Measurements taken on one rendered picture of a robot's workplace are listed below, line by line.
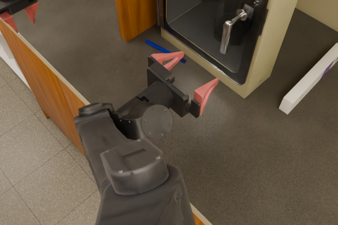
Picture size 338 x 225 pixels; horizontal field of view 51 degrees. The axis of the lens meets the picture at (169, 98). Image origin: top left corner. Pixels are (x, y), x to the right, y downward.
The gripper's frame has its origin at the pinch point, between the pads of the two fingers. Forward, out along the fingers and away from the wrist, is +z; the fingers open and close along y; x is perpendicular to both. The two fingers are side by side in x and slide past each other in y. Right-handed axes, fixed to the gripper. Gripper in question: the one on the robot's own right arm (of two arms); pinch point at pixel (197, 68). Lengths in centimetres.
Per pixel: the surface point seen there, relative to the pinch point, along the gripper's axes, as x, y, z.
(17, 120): 116, 104, -25
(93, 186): 115, 43, -17
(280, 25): -1.0, -4.4, 21.7
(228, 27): -5.6, 0.3, 8.5
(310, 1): 18, 4, 58
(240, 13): -6.1, 1.0, 13.0
